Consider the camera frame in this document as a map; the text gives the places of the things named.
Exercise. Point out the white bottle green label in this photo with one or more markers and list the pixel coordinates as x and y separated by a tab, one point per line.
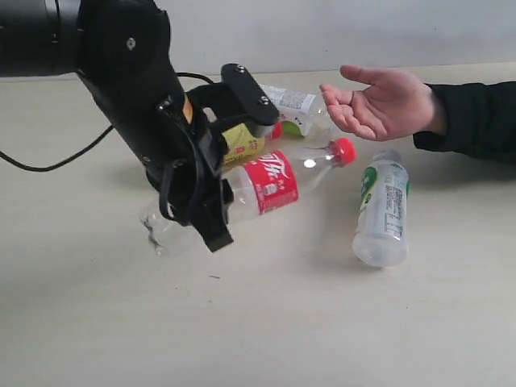
380	237

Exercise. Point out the yellow label bottle red cap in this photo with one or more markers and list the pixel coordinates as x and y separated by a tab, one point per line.
241	144

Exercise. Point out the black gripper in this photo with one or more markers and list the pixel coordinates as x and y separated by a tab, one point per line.
184	136

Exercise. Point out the clear cola bottle red label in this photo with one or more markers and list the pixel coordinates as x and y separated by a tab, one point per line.
259	186

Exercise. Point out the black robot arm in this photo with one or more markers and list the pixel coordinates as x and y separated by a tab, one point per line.
120	52

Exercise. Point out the black sleeved forearm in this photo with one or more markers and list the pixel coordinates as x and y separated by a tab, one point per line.
479	122

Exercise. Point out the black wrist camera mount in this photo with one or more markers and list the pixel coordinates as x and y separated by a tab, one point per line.
256	107

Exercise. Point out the person's open hand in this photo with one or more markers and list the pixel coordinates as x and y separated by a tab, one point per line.
394	104

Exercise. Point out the clear bottle green cartoon label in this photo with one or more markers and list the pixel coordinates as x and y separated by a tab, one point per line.
301	113

